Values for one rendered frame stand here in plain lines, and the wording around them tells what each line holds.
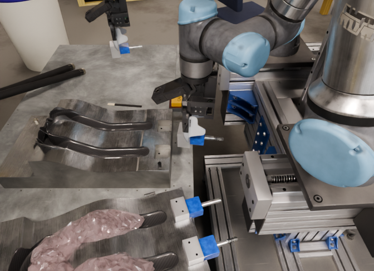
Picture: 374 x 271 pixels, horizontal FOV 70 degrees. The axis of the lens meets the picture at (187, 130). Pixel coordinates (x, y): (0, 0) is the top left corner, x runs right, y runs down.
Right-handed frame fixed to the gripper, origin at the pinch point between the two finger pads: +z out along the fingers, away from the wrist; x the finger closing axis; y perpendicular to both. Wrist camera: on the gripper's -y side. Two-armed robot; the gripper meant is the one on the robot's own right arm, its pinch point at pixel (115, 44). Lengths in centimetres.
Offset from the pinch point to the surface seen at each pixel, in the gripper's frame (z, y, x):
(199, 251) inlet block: 7, 13, -86
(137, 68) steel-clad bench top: 15.0, 7.6, 4.2
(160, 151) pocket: 9, 9, -54
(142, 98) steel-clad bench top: 15.0, 7.2, -19.0
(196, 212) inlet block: 8, 15, -77
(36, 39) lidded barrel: 60, -76, 147
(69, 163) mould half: 4, -16, -57
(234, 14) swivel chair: 42, 100, 112
